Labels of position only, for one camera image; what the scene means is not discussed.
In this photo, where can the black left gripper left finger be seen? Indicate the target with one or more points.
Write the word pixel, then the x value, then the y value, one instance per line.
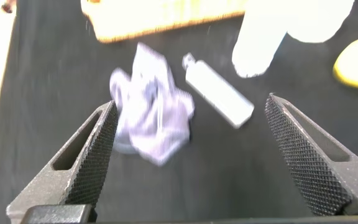
pixel 73 180

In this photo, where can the water bottle with blue cap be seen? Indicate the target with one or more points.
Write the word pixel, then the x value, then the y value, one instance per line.
pixel 275 31

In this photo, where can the grey crumpled cloth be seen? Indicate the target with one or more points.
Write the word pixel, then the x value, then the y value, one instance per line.
pixel 154 118

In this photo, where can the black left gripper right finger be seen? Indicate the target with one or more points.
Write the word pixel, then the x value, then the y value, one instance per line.
pixel 315 174

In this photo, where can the clear plastic toothbrush case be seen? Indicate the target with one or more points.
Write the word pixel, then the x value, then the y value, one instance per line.
pixel 216 90

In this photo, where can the dark table cloth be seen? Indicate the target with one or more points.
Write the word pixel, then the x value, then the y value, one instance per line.
pixel 228 174

